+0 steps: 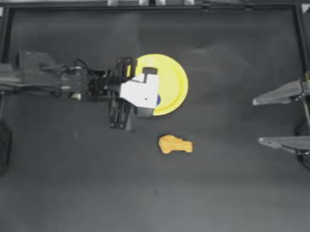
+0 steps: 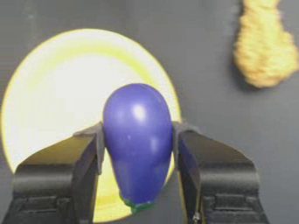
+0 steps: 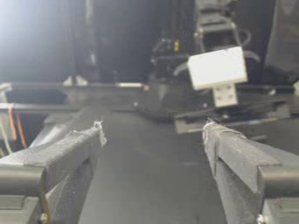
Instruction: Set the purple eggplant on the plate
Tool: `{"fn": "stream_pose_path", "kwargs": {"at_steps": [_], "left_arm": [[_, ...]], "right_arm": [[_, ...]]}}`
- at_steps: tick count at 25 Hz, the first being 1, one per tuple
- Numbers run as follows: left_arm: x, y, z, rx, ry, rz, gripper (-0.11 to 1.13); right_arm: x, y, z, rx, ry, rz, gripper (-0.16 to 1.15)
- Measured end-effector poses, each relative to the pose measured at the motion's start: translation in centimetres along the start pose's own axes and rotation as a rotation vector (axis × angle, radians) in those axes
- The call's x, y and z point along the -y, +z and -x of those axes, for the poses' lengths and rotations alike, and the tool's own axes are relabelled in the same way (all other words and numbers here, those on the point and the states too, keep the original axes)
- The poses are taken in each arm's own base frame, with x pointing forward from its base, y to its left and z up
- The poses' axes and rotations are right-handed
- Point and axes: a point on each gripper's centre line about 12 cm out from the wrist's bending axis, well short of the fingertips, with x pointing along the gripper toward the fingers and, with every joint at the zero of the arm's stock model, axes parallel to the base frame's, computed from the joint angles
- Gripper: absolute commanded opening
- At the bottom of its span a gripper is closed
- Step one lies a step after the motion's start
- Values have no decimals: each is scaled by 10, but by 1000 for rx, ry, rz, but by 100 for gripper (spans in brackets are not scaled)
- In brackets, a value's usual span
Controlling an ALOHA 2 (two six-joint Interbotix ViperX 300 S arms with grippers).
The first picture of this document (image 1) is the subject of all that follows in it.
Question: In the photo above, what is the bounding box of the yellow plate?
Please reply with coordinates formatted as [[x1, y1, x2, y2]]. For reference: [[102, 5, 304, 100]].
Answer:
[[125, 53, 189, 117]]

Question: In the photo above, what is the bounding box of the orange toy fried chicken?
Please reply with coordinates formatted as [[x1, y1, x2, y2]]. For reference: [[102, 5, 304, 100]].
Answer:
[[157, 134, 195, 155]]

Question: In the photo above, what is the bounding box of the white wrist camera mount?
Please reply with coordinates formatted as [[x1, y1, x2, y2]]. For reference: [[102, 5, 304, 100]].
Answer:
[[118, 72, 161, 111]]

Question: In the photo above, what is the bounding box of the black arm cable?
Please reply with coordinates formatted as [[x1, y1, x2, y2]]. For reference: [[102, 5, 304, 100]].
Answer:
[[58, 58, 110, 80]]

